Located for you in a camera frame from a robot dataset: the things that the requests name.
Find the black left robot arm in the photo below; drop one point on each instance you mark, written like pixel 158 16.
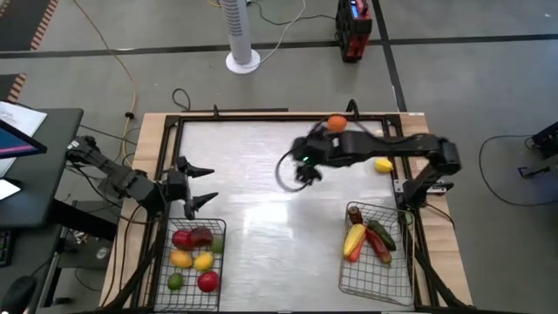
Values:
pixel 122 183

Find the black computer mouse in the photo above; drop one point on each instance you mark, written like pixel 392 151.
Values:
pixel 17 296

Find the red apple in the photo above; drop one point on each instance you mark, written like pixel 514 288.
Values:
pixel 180 239

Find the black metal table frame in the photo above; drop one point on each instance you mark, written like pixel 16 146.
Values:
pixel 261 118

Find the green cucumber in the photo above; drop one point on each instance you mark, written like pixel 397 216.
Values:
pixel 383 234

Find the orange carrot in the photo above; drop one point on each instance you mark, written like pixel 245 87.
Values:
pixel 359 254

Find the orange fruit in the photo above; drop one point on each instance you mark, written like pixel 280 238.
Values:
pixel 337 123

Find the dark red chili pepper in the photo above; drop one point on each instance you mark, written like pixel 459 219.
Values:
pixel 378 246

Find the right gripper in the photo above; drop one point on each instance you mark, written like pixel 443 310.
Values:
pixel 309 173

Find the white flat device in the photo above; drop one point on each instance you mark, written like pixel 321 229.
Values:
pixel 6 189

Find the black mat orange striped edge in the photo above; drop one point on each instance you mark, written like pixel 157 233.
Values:
pixel 22 22
pixel 8 87

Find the white tower fan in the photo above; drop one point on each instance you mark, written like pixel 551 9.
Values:
pixel 239 35

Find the yellow banana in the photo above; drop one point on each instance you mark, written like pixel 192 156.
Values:
pixel 353 240

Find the black desk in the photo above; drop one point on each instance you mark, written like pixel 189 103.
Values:
pixel 43 174

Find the dark keyboard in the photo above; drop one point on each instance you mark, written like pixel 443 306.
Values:
pixel 5 248

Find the red tomato green stem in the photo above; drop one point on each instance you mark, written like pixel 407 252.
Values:
pixel 208 281

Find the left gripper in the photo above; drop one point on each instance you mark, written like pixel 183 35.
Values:
pixel 176 185

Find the white paper sheet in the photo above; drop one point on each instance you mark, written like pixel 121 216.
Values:
pixel 22 118

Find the black flat bracket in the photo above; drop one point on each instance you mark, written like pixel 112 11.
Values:
pixel 534 171

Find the orange-yellow mango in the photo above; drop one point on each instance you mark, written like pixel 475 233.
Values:
pixel 181 258

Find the dark purple plum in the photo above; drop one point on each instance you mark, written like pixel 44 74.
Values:
pixel 201 235

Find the black box device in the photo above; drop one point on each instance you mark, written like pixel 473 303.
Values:
pixel 547 139

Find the computer monitor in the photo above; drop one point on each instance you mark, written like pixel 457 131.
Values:
pixel 17 146

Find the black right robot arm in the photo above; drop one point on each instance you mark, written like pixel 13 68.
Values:
pixel 392 146

